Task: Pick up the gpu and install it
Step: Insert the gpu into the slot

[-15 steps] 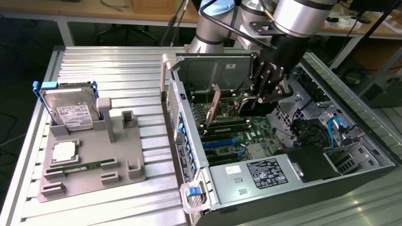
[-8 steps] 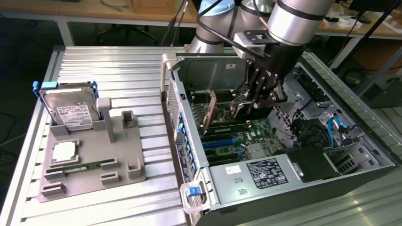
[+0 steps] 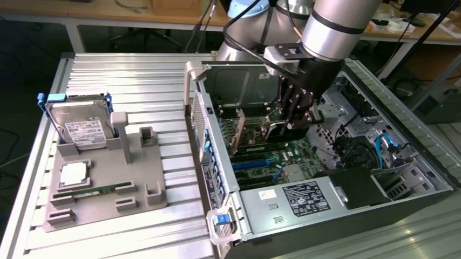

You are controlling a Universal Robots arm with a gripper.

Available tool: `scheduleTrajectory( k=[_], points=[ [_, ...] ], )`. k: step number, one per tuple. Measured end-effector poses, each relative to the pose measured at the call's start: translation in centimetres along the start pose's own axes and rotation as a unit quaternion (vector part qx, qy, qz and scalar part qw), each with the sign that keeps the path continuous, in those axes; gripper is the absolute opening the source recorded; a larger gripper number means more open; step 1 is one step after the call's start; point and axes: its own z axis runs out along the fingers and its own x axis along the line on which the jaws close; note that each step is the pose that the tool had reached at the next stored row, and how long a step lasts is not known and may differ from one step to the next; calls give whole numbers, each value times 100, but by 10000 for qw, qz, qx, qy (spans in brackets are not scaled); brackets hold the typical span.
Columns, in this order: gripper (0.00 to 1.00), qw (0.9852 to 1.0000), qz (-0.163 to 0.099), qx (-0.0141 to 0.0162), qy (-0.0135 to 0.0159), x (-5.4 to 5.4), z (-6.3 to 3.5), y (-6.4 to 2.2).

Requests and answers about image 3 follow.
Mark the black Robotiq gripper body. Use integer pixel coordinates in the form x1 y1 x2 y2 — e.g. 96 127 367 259
277 56 346 98

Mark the black graphics card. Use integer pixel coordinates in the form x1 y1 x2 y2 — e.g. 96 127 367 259
228 107 311 156

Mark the perforated metal disk bay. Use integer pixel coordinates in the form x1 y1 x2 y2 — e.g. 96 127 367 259
308 86 362 152

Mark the green motherboard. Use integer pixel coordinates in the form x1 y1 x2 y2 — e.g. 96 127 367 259
216 104 328 190

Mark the silver chipset heatsink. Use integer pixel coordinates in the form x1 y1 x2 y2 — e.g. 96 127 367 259
281 165 311 183

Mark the blue expansion slot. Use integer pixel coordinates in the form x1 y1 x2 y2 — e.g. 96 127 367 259
231 159 273 171

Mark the white and orange box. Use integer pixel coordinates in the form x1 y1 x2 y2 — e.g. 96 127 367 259
364 18 411 33

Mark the black plastic air shroud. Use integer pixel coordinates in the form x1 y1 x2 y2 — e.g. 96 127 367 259
311 167 394 211

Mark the black slanted stand pole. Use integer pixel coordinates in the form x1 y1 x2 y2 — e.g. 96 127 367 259
374 0 451 79

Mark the dark grey cabinet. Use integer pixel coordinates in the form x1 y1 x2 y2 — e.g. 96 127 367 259
410 85 461 125

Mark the grey power supply unit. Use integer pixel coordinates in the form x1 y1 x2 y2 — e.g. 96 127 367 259
237 176 351 236

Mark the open black PC case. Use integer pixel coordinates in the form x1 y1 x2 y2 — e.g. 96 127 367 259
182 60 461 259

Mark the blue case latch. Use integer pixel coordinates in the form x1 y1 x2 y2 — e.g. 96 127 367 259
211 214 232 226

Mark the grey plastic parts rack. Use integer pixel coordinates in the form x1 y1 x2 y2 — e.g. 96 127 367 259
41 111 169 233

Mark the hard disk in blue caddy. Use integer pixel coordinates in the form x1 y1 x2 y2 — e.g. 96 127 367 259
35 92 116 151

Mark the green RAM stick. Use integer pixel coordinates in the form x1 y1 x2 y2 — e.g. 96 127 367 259
53 185 130 197

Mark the silver CPU chip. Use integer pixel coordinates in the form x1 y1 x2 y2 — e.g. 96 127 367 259
58 163 89 186

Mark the wooden desk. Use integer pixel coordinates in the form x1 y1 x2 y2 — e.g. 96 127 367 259
0 0 461 44

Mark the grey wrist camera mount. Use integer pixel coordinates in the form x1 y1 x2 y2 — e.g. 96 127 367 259
261 43 315 77

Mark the blue disk wire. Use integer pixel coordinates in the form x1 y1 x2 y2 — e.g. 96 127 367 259
372 129 399 169

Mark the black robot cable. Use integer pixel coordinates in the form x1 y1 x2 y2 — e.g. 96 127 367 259
221 0 300 79

